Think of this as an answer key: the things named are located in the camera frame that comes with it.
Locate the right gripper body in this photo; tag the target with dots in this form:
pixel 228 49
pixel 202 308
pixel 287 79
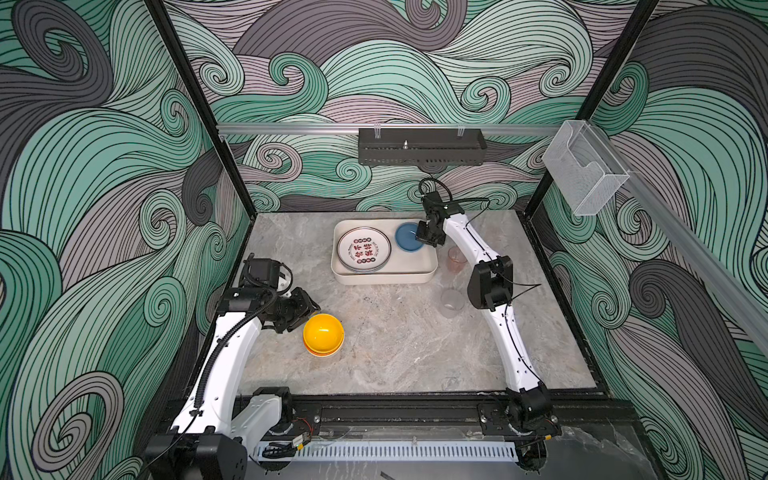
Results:
pixel 427 233

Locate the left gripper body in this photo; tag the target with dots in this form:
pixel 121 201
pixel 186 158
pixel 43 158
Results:
pixel 290 310

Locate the blue bowl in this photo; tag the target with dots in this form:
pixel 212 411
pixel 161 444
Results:
pixel 406 237

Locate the yellow bowl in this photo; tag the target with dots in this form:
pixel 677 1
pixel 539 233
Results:
pixel 323 335

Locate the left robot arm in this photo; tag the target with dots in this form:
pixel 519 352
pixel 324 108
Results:
pixel 210 438

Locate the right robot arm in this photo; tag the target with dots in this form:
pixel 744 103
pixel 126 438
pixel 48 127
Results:
pixel 490 290

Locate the white plastic bin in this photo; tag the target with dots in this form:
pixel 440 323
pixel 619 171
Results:
pixel 403 267

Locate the pink plastic cup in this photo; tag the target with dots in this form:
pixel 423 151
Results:
pixel 456 261

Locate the clear plastic cup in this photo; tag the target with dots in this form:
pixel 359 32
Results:
pixel 451 303

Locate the black wall tray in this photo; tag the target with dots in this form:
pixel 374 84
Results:
pixel 428 147

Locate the clear acrylic wall holder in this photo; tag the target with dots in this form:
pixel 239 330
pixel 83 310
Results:
pixel 585 166

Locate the white slotted cable duct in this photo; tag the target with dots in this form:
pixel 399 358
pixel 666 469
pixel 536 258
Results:
pixel 447 451

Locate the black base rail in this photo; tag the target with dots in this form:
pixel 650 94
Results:
pixel 489 412

